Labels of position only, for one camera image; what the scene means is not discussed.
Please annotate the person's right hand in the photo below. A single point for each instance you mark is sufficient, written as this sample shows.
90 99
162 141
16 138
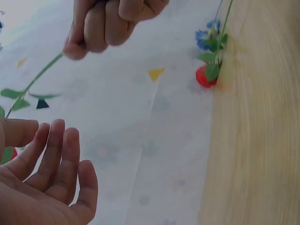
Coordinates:
110 21

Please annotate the person's left hand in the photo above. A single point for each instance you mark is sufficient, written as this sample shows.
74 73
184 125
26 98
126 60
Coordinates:
28 201

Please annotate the person's right fingers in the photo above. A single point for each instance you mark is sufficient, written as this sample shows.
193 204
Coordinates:
100 30

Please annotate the red artificial flower green stem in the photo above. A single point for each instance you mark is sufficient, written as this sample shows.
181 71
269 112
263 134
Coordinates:
205 77
37 76

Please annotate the blue artificial flower green stem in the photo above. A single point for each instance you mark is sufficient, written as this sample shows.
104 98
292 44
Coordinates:
206 35

